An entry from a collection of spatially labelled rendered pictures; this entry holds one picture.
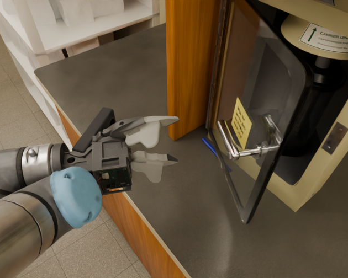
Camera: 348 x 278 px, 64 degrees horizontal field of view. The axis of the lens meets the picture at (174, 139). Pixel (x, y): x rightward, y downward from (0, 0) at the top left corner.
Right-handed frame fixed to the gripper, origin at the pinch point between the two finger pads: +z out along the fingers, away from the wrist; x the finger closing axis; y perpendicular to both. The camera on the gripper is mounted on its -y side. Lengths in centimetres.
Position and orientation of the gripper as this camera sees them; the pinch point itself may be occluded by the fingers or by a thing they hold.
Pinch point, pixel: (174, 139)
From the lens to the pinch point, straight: 50.5
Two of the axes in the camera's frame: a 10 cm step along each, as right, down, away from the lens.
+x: 0.0, -6.7, -7.4
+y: 1.9, 7.3, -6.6
